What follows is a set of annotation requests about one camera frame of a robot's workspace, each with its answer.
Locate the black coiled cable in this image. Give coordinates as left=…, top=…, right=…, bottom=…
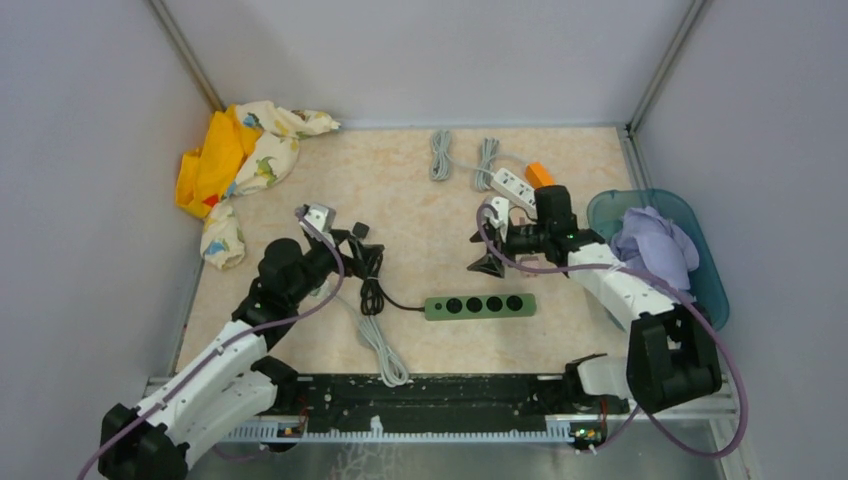
left=347, top=237, right=427, bottom=317

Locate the white usb power strip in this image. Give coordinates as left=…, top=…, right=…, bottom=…
left=490, top=168, right=537, bottom=218

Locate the purple cloth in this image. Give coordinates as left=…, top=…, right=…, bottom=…
left=609, top=207, right=700, bottom=291

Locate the orange power strip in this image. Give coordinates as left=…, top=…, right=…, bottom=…
left=524, top=162, right=556, bottom=189

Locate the grey cable of white strip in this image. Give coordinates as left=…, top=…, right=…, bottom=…
left=429, top=129, right=498, bottom=183

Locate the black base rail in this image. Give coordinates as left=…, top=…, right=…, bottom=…
left=235, top=372, right=631, bottom=439

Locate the black plug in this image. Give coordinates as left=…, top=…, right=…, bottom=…
left=351, top=222, right=370, bottom=240

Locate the teal plastic bin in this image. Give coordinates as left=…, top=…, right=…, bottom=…
left=587, top=189, right=729, bottom=330

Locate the green long power strip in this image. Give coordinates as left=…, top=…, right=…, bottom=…
left=424, top=293, right=537, bottom=321

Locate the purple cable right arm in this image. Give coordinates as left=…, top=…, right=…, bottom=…
left=476, top=203, right=750, bottom=461

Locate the grey coiled cable small strip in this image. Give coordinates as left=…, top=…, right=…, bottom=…
left=334, top=296, right=411, bottom=388

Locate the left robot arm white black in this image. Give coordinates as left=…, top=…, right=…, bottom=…
left=91, top=227, right=355, bottom=479

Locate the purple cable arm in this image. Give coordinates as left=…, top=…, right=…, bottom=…
left=76, top=206, right=347, bottom=480
left=476, top=203, right=750, bottom=461

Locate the grey cable of orange strip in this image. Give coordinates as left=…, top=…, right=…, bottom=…
left=472, top=137, right=531, bottom=193

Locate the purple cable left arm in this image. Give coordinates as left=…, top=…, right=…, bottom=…
left=76, top=206, right=347, bottom=480

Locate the yellow dinosaur cloth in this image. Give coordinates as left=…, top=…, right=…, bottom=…
left=174, top=100, right=340, bottom=270

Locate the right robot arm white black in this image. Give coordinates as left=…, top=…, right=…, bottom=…
left=468, top=185, right=722, bottom=414

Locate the small white green-plug strip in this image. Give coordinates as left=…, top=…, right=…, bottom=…
left=310, top=280, right=333, bottom=300

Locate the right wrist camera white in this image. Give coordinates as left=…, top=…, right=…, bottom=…
left=483, top=196, right=510, bottom=242

